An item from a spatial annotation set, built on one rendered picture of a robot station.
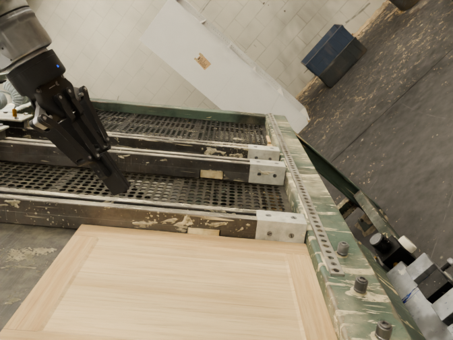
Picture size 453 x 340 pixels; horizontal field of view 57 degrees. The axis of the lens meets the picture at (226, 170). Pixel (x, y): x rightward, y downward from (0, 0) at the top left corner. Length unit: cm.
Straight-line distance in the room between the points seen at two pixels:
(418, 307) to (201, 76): 413
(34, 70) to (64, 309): 43
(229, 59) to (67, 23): 280
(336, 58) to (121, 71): 311
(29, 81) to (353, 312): 66
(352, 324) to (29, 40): 68
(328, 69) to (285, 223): 421
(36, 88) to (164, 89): 578
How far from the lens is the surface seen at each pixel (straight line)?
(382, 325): 78
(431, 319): 93
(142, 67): 641
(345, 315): 82
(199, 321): 80
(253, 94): 482
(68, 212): 111
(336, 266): 94
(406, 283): 102
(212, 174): 147
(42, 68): 64
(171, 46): 483
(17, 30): 64
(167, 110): 239
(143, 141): 166
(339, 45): 518
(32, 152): 160
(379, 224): 227
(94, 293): 87
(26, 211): 115
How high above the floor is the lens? 137
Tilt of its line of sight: 12 degrees down
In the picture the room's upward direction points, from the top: 51 degrees counter-clockwise
